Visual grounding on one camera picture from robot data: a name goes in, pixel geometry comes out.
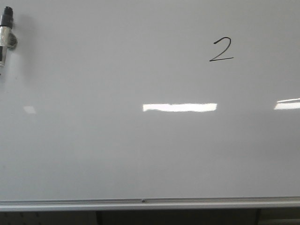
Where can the black and white marker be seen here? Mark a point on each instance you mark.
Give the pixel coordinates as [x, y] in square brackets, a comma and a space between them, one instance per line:
[6, 25]

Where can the large white whiteboard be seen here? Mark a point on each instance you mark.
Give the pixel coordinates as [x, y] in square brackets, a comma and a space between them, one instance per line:
[126, 99]

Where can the small grey marker magnet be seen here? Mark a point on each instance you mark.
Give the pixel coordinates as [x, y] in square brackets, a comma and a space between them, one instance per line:
[12, 41]

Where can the aluminium whiteboard bottom rail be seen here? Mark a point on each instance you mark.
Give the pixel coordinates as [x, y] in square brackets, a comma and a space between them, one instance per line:
[150, 204]

